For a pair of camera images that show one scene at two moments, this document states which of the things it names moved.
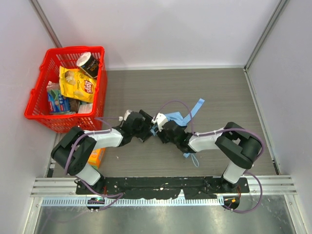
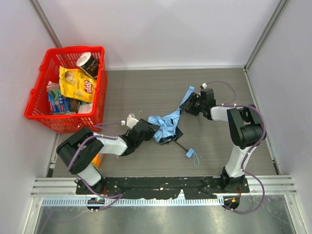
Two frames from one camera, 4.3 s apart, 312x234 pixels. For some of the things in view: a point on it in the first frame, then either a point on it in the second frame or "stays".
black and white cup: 88,62 stays
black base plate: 163,187 stays
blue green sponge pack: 57,103 stays
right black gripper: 161,133 -> 191,104
